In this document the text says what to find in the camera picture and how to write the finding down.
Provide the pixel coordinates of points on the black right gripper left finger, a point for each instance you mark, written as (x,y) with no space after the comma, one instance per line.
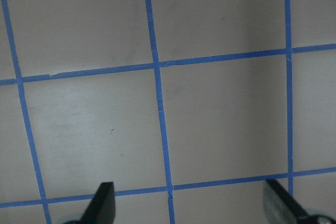
(101,209)

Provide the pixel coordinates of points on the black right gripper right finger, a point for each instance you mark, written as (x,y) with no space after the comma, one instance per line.
(279,206)

